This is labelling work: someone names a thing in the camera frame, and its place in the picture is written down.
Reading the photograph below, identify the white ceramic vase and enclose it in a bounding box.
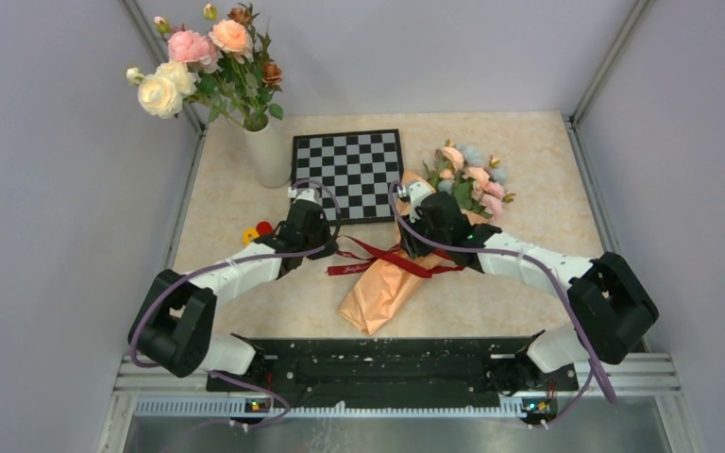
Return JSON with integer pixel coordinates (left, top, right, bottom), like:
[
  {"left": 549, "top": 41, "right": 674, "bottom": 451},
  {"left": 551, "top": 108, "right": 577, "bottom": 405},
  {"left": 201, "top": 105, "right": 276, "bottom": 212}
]
[{"left": 244, "top": 119, "right": 292, "bottom": 189}]

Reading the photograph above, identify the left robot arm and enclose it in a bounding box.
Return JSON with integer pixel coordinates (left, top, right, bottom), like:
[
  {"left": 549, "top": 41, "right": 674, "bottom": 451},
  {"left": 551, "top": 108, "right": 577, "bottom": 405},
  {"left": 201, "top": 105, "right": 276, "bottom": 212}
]
[{"left": 128, "top": 199, "right": 337, "bottom": 390}]

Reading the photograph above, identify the flower bunch in vase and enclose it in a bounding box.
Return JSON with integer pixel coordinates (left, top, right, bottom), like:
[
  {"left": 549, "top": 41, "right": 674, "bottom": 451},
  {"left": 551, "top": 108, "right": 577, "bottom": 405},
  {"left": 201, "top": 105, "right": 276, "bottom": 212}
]
[{"left": 126, "top": 2, "right": 284, "bottom": 132}]

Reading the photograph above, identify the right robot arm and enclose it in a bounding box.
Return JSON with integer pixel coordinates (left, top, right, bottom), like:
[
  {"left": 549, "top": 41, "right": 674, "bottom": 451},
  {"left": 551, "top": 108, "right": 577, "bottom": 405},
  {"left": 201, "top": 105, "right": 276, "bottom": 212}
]
[{"left": 395, "top": 183, "right": 659, "bottom": 389}]

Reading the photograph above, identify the dark red ribbon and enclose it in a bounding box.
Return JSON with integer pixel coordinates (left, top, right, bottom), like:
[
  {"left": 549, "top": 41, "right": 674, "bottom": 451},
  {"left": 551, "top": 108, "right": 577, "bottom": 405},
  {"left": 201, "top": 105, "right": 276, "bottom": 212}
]
[{"left": 327, "top": 235, "right": 464, "bottom": 278}]

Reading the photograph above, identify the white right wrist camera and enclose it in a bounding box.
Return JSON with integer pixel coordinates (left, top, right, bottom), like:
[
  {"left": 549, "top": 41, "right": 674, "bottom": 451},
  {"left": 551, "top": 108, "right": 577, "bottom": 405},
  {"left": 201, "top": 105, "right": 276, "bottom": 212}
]
[{"left": 396, "top": 180, "right": 435, "bottom": 222}]

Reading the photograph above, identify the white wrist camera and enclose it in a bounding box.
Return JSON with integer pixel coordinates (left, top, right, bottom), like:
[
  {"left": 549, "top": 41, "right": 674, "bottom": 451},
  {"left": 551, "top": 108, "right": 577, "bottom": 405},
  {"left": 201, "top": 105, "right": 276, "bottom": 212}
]
[
  {"left": 396, "top": 180, "right": 435, "bottom": 222},
  {"left": 287, "top": 187, "right": 323, "bottom": 208}
]

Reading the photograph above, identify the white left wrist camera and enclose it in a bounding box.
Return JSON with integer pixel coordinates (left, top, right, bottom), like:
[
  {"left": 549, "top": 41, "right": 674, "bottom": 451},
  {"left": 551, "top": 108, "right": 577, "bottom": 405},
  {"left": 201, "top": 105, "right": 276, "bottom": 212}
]
[{"left": 287, "top": 187, "right": 323, "bottom": 208}]

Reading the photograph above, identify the orange paper bouquet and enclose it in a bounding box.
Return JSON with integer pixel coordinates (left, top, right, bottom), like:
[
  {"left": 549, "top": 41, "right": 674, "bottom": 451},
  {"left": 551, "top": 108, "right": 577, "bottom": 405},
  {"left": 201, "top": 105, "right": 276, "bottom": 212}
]
[{"left": 338, "top": 141, "right": 514, "bottom": 335}]

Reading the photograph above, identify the black white checkerboard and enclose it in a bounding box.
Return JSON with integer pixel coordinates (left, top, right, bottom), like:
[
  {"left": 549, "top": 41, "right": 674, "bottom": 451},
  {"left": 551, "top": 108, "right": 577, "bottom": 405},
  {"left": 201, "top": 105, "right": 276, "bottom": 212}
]
[{"left": 291, "top": 129, "right": 404, "bottom": 225}]

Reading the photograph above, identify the red yellow toy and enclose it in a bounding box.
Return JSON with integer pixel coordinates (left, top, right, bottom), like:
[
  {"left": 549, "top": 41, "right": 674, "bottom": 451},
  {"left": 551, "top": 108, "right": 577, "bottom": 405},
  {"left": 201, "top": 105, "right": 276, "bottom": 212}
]
[{"left": 242, "top": 221, "right": 274, "bottom": 245}]

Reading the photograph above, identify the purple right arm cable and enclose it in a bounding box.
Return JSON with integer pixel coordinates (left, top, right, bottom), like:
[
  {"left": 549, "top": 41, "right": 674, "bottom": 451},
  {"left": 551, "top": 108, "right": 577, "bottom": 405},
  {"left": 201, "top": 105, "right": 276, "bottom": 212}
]
[{"left": 388, "top": 181, "right": 618, "bottom": 428}]

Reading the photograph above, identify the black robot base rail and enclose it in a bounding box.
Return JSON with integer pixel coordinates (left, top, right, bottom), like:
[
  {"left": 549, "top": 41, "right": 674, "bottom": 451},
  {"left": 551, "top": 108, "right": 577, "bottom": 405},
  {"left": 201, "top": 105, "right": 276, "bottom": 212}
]
[{"left": 241, "top": 337, "right": 579, "bottom": 410}]

